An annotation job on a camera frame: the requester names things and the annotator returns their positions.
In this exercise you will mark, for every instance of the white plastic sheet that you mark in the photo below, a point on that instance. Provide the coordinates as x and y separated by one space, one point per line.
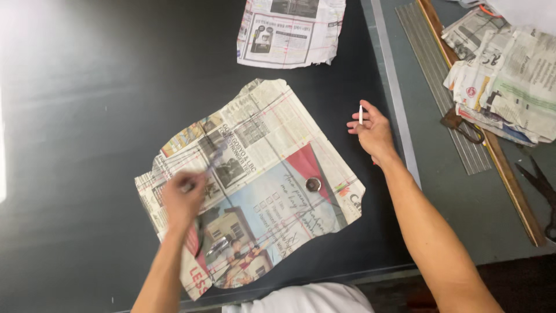
525 13

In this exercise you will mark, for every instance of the pile of newspaper sheets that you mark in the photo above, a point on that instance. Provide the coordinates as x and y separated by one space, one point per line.
512 82

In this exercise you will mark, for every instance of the person's white shirt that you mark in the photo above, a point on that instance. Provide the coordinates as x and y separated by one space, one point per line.
304 300

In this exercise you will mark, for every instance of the round metal weight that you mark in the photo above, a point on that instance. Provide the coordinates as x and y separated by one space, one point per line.
312 184

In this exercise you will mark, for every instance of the person's right hand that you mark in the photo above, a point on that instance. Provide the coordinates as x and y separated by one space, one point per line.
377 137

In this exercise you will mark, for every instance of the person's left hand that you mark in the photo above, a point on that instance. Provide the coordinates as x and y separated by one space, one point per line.
182 202

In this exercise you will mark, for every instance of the long wooden ruler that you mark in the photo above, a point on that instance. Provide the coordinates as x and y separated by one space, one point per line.
508 174

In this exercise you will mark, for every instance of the rusty brown metal tool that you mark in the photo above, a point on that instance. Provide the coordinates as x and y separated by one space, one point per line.
451 119

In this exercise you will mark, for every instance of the grey ribbed metal strip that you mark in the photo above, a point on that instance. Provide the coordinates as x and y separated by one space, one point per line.
434 69

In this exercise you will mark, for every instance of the person's left fingers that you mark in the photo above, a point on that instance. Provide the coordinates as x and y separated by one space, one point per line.
189 180

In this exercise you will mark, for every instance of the large cut newspaper pattern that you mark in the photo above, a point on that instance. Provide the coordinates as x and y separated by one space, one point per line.
269 130

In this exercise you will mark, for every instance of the white marking pencil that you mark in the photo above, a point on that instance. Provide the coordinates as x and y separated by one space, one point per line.
360 114

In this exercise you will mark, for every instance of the black scissors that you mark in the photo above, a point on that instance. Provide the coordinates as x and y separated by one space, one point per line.
541 182

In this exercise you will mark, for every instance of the folded newspaper piece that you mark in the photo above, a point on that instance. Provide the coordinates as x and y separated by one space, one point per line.
286 39

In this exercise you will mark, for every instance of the person's right fingers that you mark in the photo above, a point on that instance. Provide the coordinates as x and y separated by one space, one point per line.
364 128

